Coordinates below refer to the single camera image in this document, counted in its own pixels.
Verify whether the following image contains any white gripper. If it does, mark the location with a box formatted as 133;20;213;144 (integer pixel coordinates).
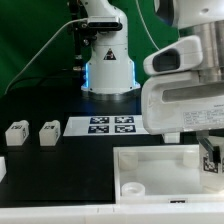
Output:
141;72;224;173

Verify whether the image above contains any white cable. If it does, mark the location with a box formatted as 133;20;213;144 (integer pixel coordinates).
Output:
3;18;88;98
134;0;164;51

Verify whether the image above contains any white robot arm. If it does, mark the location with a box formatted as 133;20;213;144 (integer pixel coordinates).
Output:
80;0;224;173

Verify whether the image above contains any white cable right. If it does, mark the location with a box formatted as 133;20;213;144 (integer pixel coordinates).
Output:
134;0;164;51

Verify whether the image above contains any black base camera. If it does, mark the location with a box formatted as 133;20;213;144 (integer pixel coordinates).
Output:
87;16;122;31

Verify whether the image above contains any white square tabletop tray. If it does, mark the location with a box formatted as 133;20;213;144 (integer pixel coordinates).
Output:
113;145;224;204

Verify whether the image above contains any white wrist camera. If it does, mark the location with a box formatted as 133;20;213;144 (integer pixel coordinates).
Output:
143;35;203;75

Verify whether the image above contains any white front rail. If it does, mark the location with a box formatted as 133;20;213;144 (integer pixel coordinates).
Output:
0;203;224;224

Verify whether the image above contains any white cable left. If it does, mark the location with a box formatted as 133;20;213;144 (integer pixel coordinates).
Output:
3;18;88;98

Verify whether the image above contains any white obstacle left wall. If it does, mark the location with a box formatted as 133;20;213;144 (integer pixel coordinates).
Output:
0;157;7;182

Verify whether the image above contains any white tag sheet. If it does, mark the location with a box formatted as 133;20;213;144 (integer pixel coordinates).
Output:
63;115;147;137

